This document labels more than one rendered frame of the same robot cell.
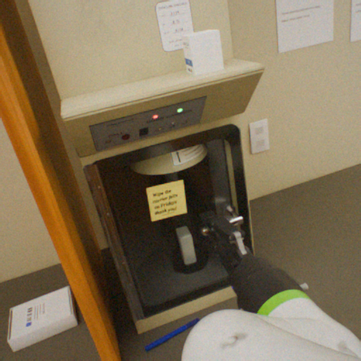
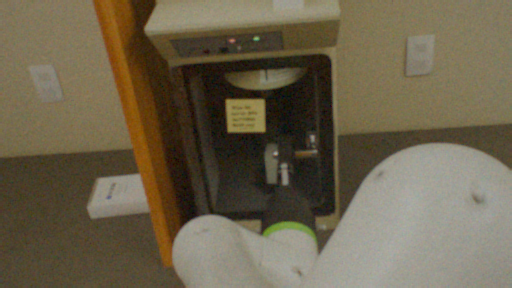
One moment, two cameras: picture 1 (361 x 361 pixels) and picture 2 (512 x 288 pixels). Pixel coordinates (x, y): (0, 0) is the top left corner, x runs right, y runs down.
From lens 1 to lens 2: 0.45 m
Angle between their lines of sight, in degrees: 17
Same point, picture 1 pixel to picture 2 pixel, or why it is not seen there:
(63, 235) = (138, 126)
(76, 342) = (146, 226)
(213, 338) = (192, 228)
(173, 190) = (253, 107)
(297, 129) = (478, 55)
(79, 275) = (147, 163)
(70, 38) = not seen: outside the picture
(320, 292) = not seen: hidden behind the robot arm
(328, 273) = not seen: hidden behind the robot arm
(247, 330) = (212, 228)
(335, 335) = (296, 261)
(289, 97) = (474, 12)
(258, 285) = (275, 212)
